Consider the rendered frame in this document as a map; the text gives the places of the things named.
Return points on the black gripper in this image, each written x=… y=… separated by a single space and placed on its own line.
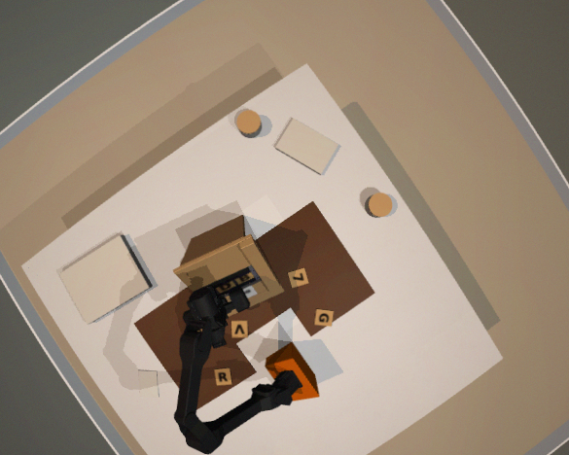
x=239 y=301

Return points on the grey cylindrical container with tan lid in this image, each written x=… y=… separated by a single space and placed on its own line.
x=249 y=123
x=378 y=205

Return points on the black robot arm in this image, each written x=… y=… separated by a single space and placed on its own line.
x=194 y=351

